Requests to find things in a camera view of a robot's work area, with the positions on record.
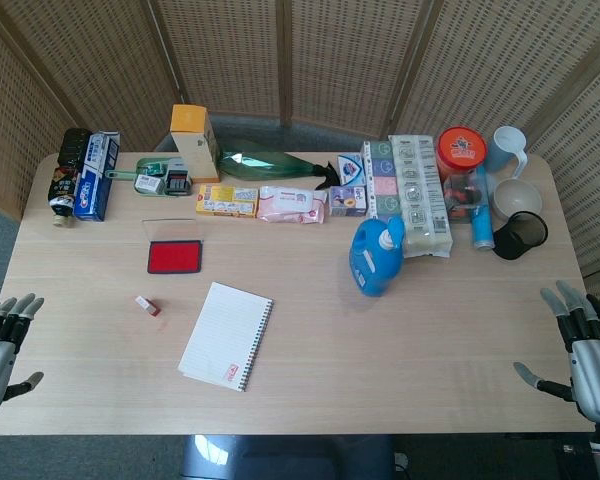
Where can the blue detergent bottle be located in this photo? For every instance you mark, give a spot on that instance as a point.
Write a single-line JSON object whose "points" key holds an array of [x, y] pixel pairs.
{"points": [[375, 260]]}

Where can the orange lidded jar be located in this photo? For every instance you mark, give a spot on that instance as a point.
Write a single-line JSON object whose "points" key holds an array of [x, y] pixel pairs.
{"points": [[461, 150]]}

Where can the light blue pitcher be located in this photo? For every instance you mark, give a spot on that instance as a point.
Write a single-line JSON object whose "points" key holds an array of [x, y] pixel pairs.
{"points": [[502, 147]]}

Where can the green plastic spray bottle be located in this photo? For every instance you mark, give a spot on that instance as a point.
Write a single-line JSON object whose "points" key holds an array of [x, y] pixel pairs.
{"points": [[260, 165]]}

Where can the small red stamp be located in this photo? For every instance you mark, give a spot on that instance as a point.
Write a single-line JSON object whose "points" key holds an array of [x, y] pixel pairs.
{"points": [[147, 305]]}

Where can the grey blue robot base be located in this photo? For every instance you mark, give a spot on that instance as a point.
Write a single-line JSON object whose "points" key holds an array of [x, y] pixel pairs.
{"points": [[290, 457]]}

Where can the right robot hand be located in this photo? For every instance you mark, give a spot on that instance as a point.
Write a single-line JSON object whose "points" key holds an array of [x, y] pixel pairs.
{"points": [[597, 370]]}

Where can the multicolour tissue pack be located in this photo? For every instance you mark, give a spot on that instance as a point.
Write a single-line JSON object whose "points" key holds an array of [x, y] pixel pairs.
{"points": [[380, 180]]}

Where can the blue tube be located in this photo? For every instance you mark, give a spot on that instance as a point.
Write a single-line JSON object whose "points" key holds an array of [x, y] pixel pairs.
{"points": [[481, 220]]}

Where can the small white green box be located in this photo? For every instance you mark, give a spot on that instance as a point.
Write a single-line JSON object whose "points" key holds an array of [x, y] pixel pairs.
{"points": [[149, 183]]}

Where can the wooden perforated folding screen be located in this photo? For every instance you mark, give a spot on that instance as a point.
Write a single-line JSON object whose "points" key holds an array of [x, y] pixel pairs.
{"points": [[330, 60]]}

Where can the white blue soap box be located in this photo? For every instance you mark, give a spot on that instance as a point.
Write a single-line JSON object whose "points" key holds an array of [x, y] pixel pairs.
{"points": [[351, 169]]}

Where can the spiral lined notebook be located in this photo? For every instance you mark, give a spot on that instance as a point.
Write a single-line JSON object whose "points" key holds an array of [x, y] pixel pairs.
{"points": [[222, 335]]}

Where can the yellow flat box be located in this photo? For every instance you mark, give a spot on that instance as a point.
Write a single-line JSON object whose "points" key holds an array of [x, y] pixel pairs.
{"points": [[226, 201]]}

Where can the black mesh pen holder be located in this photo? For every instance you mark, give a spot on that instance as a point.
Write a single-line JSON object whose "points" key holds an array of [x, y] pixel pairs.
{"points": [[517, 240]]}

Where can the red ink pad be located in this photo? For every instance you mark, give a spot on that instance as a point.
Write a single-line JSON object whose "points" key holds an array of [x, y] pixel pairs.
{"points": [[175, 257]]}

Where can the dark drink bottle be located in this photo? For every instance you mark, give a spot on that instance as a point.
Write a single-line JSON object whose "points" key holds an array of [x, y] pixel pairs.
{"points": [[62, 190]]}

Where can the clear pack orange black items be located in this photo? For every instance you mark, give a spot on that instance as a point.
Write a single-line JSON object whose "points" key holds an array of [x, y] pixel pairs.
{"points": [[460, 197]]}

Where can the small purple box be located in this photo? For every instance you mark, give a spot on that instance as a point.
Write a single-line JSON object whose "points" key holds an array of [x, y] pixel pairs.
{"points": [[347, 201]]}

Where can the beige bowl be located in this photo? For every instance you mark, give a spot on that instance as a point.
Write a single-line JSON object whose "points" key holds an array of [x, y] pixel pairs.
{"points": [[517, 199]]}

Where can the long white plastic pack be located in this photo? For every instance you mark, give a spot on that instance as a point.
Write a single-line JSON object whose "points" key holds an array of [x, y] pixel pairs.
{"points": [[422, 200]]}

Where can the tall yellow orange carton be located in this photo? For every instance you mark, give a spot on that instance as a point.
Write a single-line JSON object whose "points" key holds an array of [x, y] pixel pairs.
{"points": [[195, 145]]}

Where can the small green card box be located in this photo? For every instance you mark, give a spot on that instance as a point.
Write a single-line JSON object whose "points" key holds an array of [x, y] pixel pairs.
{"points": [[153, 167]]}

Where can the blue white toothpaste box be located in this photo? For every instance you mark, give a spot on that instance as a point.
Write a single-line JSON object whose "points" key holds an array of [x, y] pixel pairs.
{"points": [[94, 185]]}

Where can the pink wet wipes pack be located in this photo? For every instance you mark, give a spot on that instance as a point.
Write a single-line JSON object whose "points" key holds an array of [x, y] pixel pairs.
{"points": [[290, 204]]}

